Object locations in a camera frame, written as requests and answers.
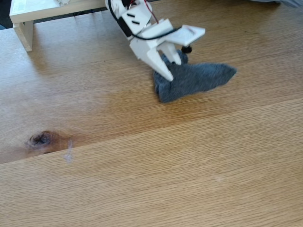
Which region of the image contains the grey terry cloth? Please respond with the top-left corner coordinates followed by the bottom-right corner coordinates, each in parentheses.
top-left (152, 49), bottom-right (238, 104)

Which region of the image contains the light wooden shelf stand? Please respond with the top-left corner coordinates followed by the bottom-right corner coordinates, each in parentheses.
top-left (9, 0), bottom-right (110, 52)

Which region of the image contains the grey fabric piece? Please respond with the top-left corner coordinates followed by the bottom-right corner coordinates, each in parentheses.
top-left (250, 0), bottom-right (303, 8)

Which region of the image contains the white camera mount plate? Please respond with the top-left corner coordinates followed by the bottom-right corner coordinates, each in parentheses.
top-left (169, 24), bottom-right (206, 54)

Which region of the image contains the red servo wire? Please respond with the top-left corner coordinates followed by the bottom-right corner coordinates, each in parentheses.
top-left (129, 0), bottom-right (160, 25)

